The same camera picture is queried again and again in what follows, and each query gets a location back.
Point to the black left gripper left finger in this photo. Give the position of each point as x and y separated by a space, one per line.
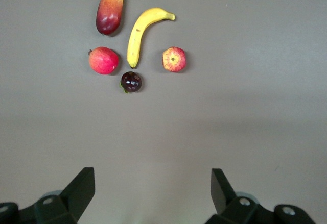
76 198

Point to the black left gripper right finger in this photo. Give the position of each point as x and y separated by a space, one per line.
224 198

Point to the red yellow striped apple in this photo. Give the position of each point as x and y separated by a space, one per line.
173 59

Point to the yellow banana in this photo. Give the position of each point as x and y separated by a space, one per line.
136 37

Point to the red yellow mango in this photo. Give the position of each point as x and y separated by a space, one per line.
110 12

